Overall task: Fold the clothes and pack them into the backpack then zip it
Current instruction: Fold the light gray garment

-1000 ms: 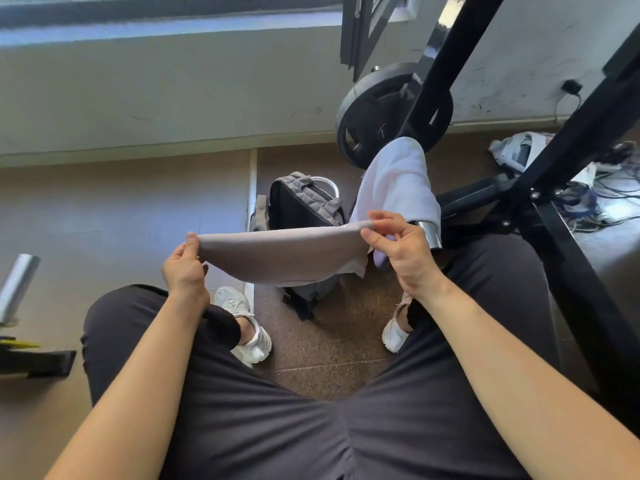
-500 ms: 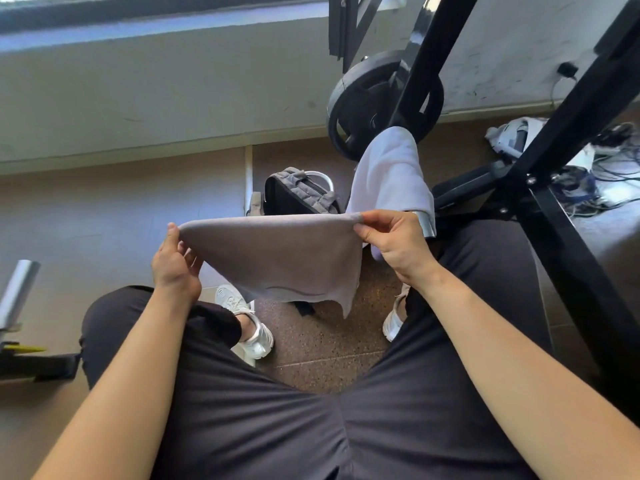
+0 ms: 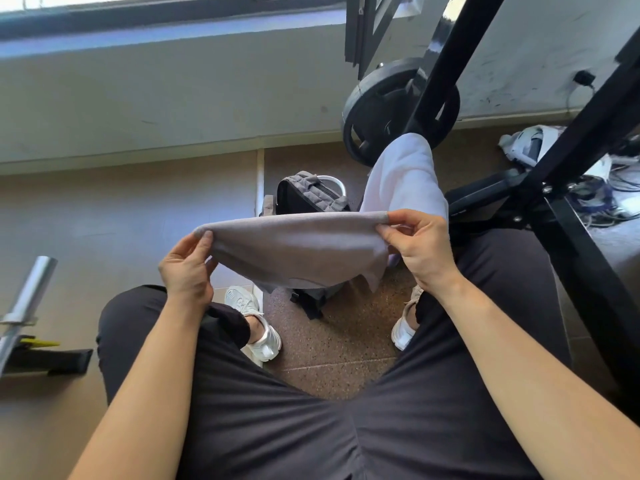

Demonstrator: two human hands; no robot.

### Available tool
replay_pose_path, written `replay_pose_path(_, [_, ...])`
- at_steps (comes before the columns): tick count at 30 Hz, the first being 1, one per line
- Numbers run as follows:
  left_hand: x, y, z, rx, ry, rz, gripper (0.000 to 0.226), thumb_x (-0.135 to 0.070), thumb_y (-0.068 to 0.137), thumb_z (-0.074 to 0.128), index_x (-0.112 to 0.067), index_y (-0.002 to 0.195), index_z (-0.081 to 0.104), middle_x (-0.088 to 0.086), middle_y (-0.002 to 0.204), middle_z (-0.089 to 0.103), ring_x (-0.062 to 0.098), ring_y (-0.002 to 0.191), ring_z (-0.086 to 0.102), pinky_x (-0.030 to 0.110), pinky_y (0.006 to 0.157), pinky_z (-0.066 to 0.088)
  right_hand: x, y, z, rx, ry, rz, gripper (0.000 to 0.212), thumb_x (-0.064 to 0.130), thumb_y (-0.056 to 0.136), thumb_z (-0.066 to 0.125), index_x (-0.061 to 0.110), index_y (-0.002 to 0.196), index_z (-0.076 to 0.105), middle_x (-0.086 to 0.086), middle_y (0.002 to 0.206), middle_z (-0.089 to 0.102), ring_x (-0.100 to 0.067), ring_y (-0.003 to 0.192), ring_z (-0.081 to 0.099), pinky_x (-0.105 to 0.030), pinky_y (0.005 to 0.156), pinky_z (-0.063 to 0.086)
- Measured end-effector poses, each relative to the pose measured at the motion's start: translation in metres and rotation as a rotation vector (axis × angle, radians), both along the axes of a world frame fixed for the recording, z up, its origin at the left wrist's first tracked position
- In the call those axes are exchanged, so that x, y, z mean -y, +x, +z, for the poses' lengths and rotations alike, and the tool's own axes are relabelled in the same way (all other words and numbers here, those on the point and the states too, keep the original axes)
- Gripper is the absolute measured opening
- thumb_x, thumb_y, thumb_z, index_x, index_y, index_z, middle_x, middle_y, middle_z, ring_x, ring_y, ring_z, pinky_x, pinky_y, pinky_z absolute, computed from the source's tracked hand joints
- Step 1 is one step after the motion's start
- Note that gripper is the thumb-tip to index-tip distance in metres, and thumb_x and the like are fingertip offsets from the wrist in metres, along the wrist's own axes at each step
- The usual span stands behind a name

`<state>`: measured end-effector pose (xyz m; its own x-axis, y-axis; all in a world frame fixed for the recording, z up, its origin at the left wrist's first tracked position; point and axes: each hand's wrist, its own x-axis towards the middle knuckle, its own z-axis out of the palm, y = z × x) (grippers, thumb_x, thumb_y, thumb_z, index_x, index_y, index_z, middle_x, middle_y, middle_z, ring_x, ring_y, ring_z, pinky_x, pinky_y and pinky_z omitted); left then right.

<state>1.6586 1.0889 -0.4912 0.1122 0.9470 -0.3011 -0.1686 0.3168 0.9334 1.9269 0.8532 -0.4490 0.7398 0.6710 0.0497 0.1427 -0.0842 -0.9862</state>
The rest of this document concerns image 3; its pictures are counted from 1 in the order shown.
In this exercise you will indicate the white shoe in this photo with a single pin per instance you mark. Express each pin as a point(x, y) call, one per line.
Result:
point(245, 299)
point(402, 337)

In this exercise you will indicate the person's right forearm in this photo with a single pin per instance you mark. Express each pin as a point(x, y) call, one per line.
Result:
point(525, 384)

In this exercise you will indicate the person's left hand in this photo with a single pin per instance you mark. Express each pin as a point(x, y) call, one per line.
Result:
point(187, 279)

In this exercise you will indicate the white right shoe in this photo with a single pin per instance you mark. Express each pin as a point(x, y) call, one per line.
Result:
point(402, 337)

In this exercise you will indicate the person's left forearm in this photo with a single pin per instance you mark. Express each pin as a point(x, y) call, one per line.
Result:
point(140, 394)

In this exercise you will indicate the silver barbell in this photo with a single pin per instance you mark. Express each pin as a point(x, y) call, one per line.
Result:
point(35, 284)

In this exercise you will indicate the grey towel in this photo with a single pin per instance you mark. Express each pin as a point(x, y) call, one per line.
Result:
point(300, 249)

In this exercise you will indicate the black weight machine frame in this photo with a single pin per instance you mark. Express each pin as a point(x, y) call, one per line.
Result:
point(575, 129)

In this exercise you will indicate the pale floor divider strip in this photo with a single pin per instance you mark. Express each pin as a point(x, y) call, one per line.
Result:
point(259, 179)

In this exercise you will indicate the person's right hand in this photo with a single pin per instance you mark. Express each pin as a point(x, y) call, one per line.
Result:
point(425, 249)

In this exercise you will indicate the pale lavender towel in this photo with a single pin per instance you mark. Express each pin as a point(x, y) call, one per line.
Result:
point(400, 179)

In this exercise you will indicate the black weight plate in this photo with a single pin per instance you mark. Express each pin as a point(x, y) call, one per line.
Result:
point(370, 109)

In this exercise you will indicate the black open window sash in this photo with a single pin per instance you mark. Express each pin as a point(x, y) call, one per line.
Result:
point(355, 34)

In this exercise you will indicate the white left shoe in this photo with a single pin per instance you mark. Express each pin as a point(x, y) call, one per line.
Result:
point(245, 299)

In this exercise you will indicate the black window frame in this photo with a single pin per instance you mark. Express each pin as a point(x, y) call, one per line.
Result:
point(150, 14)

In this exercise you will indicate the yellow black squat rack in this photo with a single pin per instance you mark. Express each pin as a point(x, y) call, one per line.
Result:
point(65, 362)

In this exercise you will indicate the grey backpack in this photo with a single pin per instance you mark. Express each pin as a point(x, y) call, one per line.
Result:
point(300, 197)

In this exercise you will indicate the white printed bag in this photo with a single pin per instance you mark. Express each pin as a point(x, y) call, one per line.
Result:
point(525, 144)

